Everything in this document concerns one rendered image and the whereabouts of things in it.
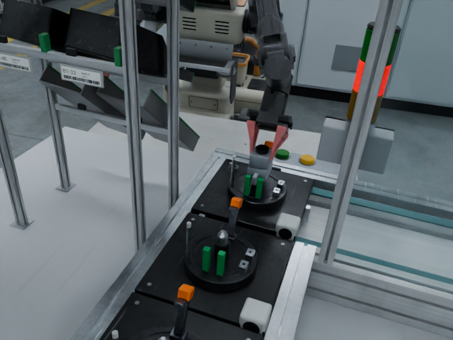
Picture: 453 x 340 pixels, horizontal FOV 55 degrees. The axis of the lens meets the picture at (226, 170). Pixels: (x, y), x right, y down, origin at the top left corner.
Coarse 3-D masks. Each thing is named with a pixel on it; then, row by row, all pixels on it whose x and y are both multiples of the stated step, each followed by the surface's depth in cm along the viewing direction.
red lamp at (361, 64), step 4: (360, 60) 69; (360, 64) 69; (364, 64) 68; (360, 68) 69; (360, 72) 69; (356, 76) 71; (360, 76) 69; (356, 80) 71; (360, 80) 70; (356, 84) 71; (356, 88) 71
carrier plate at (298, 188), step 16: (224, 176) 109; (288, 176) 111; (208, 192) 103; (224, 192) 103; (288, 192) 105; (304, 192) 106; (192, 208) 98; (208, 208) 98; (224, 208) 98; (240, 208) 99; (288, 208) 100; (304, 208) 100; (240, 224) 95; (256, 224) 94; (272, 224) 95
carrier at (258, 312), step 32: (192, 224) 93; (224, 224) 94; (160, 256) 84; (192, 256) 82; (224, 256) 76; (256, 256) 83; (288, 256) 86; (160, 288) 78; (224, 288) 78; (256, 288) 79; (224, 320) 73; (256, 320) 71
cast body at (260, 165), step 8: (256, 152) 97; (264, 152) 97; (256, 160) 97; (264, 160) 96; (272, 160) 101; (248, 168) 98; (256, 168) 98; (264, 168) 97; (256, 176) 97; (264, 176) 97
